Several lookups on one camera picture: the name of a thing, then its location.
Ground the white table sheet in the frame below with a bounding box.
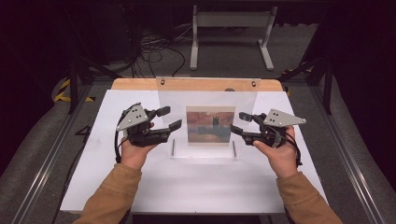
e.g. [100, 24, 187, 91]
[60, 89, 328, 215]

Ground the white metal stand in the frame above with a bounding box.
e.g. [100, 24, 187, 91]
[190, 5, 278, 72]

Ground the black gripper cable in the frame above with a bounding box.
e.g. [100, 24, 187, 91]
[286, 133, 304, 167]
[113, 130, 129, 164]

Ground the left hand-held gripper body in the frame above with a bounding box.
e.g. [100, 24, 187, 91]
[116, 102, 171, 147]

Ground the person's right hand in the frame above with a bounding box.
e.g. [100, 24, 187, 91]
[252, 125, 299, 179]

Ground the yellow black hazard tape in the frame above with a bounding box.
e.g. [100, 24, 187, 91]
[53, 78, 96, 104]

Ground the aluminium floor rail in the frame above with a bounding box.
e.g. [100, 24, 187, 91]
[10, 83, 94, 224]
[307, 85, 387, 224]

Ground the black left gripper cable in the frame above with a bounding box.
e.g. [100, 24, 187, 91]
[113, 130, 129, 164]

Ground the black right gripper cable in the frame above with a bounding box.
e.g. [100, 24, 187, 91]
[286, 133, 304, 167]

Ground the black tripod stand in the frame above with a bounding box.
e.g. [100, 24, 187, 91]
[278, 59, 334, 115]
[66, 55, 122, 115]

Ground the person's left hand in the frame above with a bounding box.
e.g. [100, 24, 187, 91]
[120, 136, 158, 171]

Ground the picture card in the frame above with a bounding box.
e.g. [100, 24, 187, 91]
[186, 105, 236, 147]

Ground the clear acrylic photo frame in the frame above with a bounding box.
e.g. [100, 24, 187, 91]
[156, 77, 261, 161]

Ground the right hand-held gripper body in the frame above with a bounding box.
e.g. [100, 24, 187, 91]
[242, 108, 307, 148]

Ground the bundle of black floor cables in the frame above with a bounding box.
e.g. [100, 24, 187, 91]
[120, 6, 188, 78]

